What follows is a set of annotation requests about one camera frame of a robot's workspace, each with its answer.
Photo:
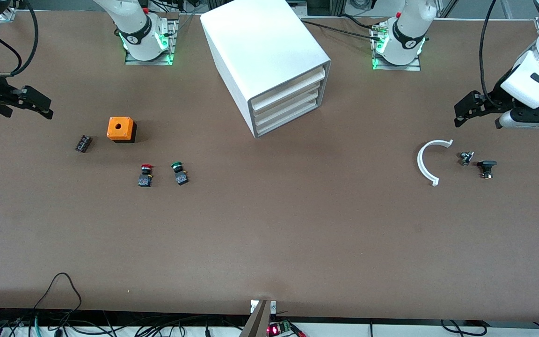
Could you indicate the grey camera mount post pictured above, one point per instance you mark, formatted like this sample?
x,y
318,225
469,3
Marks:
x,y
258,320

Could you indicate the black push button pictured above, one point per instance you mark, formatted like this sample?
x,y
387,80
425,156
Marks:
x,y
486,166

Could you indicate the white drawer cabinet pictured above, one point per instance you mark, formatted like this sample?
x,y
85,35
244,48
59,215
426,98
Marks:
x,y
255,42

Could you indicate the small silver black component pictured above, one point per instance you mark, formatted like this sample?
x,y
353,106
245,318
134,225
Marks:
x,y
466,158

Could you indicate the red push button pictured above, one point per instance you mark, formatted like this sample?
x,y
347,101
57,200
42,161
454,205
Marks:
x,y
145,177

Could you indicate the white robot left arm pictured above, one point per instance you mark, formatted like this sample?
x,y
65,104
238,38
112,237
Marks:
x,y
410,32

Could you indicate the circuit board with red light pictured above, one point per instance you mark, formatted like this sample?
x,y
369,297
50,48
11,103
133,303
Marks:
x,y
281,329

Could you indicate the small black terminal block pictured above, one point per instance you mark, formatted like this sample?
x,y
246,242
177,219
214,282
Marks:
x,y
83,143

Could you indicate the green push button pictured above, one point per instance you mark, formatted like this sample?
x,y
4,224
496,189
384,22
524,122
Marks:
x,y
179,174

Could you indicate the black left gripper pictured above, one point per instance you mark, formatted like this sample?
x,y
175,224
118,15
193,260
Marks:
x,y
494,99

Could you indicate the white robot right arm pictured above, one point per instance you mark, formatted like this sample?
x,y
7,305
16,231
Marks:
x,y
136,28

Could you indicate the orange box with hole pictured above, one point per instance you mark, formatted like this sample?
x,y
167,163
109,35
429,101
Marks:
x,y
120,127

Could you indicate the white curved plastic piece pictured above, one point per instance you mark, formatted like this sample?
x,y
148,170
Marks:
x,y
421,166

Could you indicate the white drawer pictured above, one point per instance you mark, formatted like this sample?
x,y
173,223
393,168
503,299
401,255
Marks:
x,y
288,117
288,90
288,104

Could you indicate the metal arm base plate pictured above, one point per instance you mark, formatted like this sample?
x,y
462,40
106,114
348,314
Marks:
x,y
172,42
414,67

